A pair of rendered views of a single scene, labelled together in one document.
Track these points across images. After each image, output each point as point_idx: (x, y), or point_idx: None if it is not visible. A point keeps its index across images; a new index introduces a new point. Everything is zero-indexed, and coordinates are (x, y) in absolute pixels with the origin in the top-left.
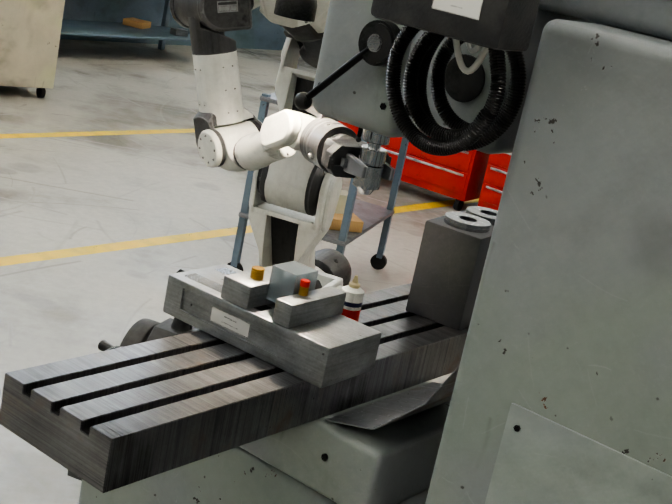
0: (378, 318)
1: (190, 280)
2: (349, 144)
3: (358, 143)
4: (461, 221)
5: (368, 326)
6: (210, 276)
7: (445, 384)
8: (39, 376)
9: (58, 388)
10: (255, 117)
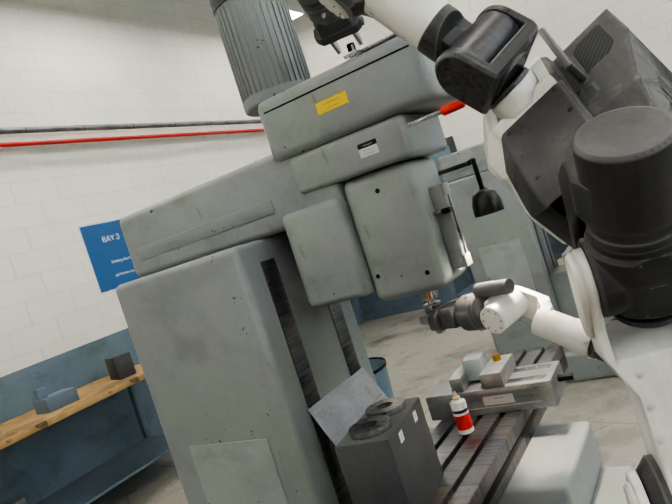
0: (456, 455)
1: (543, 363)
2: (451, 301)
3: (449, 306)
4: (388, 399)
5: (433, 396)
6: (540, 370)
7: (382, 394)
8: (549, 348)
9: (536, 350)
10: (611, 319)
